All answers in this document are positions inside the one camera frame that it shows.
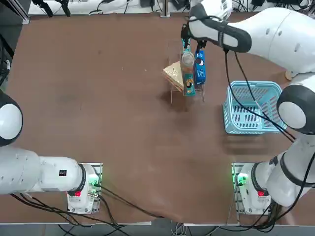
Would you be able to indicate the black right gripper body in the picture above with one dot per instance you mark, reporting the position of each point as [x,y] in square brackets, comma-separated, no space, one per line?
[185,30]

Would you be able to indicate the round metal jar lid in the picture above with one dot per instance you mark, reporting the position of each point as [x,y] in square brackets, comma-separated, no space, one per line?
[188,59]

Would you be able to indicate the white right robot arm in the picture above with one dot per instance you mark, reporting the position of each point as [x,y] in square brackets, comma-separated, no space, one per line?
[283,37]

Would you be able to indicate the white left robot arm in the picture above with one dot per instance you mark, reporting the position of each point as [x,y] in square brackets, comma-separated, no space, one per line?
[32,172]

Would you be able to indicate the clear acrylic display shelf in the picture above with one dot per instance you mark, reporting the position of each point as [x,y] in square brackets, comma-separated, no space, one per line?
[173,49]

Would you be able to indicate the glass cookie jar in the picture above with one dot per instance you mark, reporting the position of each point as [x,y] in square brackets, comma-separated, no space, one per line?
[187,68]

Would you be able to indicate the blue Oreo cookie box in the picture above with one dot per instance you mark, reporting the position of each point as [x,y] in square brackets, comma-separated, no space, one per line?
[200,70]

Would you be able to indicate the teal snack packet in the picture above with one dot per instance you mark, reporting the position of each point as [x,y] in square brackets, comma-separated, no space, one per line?
[185,49]
[189,86]

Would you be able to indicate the triangular wrapped sandwich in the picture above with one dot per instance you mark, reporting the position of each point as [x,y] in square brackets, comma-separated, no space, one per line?
[174,73]

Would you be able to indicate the light blue plastic basket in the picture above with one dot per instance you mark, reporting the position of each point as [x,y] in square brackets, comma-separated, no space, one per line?
[243,118]

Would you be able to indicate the aluminium frame profile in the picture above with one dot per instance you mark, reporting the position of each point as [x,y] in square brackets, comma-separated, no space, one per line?
[23,12]

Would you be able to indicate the aluminium frame post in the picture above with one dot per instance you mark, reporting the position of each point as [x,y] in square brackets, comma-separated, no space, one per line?
[165,8]

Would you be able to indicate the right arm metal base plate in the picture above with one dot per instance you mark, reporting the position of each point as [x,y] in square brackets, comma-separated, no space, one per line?
[235,169]

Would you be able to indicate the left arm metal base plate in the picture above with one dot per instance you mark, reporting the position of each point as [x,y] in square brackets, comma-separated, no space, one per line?
[98,169]

